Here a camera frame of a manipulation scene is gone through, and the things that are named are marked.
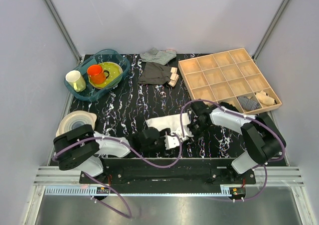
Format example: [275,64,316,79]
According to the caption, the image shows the white underwear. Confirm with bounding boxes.
[146,113,190,136]

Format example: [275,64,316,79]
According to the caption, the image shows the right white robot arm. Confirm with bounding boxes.
[187,100,286,184]

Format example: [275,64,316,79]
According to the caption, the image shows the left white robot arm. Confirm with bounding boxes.
[52,122,167,183]

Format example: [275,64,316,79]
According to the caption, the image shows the rolled black underwear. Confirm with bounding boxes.
[220,102,239,112]

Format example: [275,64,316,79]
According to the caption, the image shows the rolled striped underwear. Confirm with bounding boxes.
[237,96,260,111]

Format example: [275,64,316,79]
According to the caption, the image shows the dark grey underwear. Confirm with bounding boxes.
[138,62,179,87]

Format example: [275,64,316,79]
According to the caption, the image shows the rolled beige underwear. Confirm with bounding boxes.
[255,90,276,106]

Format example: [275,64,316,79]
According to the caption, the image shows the striped grey underwear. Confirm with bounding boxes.
[140,48,177,65]

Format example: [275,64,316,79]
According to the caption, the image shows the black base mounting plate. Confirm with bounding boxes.
[94,158,256,185]

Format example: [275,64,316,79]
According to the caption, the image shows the wooden compartment tray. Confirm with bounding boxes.
[178,48,282,114]

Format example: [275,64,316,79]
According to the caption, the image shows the cream stacked bowls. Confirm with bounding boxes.
[55,111,97,137]

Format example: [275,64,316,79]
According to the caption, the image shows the yellow-green dotted plate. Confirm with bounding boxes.
[88,62,123,89]

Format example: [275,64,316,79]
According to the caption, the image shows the orange mug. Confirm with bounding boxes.
[87,64,110,84]

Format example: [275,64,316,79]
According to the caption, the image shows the cream yellow mug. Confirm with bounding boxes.
[65,70,86,92]

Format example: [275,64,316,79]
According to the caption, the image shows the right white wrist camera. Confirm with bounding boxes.
[181,129,193,141]

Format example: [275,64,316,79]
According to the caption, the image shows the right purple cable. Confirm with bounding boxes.
[179,99,287,202]

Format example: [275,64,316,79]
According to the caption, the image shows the purple cable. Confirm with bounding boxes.
[179,99,287,202]
[51,132,184,219]

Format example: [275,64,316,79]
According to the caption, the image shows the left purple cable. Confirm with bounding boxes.
[51,132,184,219]

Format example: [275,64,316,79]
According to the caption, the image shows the aluminium front rail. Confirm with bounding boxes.
[34,166,304,187]

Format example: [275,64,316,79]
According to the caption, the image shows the left aluminium frame post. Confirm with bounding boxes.
[43,0,82,63]

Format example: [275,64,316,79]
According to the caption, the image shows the aluminium frame post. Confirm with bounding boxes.
[252,0,291,62]
[43,0,82,63]

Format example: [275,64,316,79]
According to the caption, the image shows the right aluminium frame post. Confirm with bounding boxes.
[252,0,291,62]

